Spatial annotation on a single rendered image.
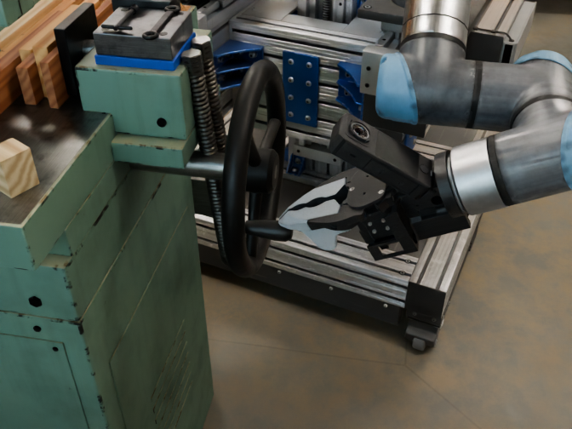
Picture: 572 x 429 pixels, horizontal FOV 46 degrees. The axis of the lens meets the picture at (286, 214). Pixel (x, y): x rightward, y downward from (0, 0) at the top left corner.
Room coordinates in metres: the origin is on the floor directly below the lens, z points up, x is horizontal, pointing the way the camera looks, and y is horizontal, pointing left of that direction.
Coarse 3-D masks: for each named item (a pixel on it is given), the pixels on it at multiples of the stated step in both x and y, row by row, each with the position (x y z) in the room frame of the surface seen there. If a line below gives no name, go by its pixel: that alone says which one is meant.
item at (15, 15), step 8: (0, 0) 0.77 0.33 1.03; (8, 0) 0.78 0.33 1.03; (16, 0) 0.80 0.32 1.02; (24, 0) 0.81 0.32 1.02; (32, 0) 0.83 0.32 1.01; (0, 8) 0.77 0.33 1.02; (8, 8) 0.78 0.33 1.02; (16, 8) 0.79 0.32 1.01; (24, 8) 0.81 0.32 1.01; (0, 16) 0.77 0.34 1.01; (8, 16) 0.77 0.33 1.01; (16, 16) 0.79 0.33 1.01; (0, 24) 0.77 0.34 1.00; (8, 24) 0.77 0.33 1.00
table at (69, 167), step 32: (0, 128) 0.71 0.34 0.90; (32, 128) 0.71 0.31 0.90; (64, 128) 0.71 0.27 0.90; (96, 128) 0.71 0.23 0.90; (64, 160) 0.64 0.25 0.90; (96, 160) 0.68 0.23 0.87; (128, 160) 0.72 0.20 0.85; (160, 160) 0.71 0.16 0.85; (0, 192) 0.57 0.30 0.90; (32, 192) 0.57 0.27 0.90; (64, 192) 0.60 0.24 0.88; (0, 224) 0.52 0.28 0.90; (32, 224) 0.53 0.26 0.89; (64, 224) 0.58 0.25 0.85; (0, 256) 0.52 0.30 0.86; (32, 256) 0.52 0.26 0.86
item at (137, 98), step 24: (96, 72) 0.74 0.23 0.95; (120, 72) 0.74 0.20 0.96; (144, 72) 0.73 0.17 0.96; (168, 72) 0.73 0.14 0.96; (96, 96) 0.74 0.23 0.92; (120, 96) 0.74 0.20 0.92; (144, 96) 0.73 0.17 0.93; (168, 96) 0.73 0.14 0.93; (120, 120) 0.74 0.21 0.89; (144, 120) 0.73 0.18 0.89; (168, 120) 0.73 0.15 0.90; (192, 120) 0.75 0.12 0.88
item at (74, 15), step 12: (72, 12) 0.83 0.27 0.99; (84, 12) 0.83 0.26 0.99; (60, 24) 0.79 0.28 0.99; (72, 24) 0.80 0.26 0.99; (84, 24) 0.83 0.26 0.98; (96, 24) 0.86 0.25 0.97; (60, 36) 0.78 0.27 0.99; (72, 36) 0.79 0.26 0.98; (84, 36) 0.82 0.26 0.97; (60, 48) 0.78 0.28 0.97; (72, 48) 0.79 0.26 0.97; (84, 48) 0.81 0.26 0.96; (60, 60) 0.78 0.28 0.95; (72, 60) 0.78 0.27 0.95; (72, 72) 0.78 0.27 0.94; (72, 84) 0.78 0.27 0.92
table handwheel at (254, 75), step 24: (264, 72) 0.75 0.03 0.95; (240, 96) 0.70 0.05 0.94; (240, 120) 0.67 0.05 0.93; (240, 144) 0.65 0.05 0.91; (264, 144) 0.80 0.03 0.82; (144, 168) 0.76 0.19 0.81; (168, 168) 0.75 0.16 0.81; (192, 168) 0.75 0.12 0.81; (216, 168) 0.74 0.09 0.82; (240, 168) 0.63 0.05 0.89; (264, 168) 0.72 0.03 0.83; (240, 192) 0.62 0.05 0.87; (264, 192) 0.72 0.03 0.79; (240, 216) 0.61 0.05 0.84; (264, 216) 0.79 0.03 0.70; (240, 240) 0.61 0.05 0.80; (264, 240) 0.74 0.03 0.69; (240, 264) 0.62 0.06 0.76
